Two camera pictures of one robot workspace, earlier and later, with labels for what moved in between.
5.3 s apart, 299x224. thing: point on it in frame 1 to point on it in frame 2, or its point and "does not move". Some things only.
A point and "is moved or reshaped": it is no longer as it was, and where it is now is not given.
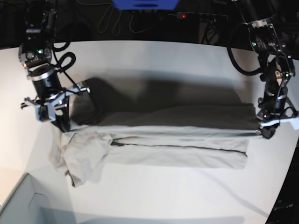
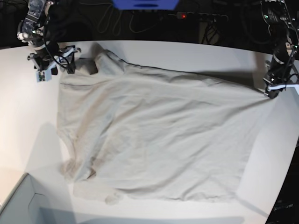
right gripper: (273, 107) to (278, 76)
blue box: (144, 5) does not move
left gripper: (50, 96) to (50, 54)
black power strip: (200, 16) does not move
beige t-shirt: (152, 121) is moved or reshaped
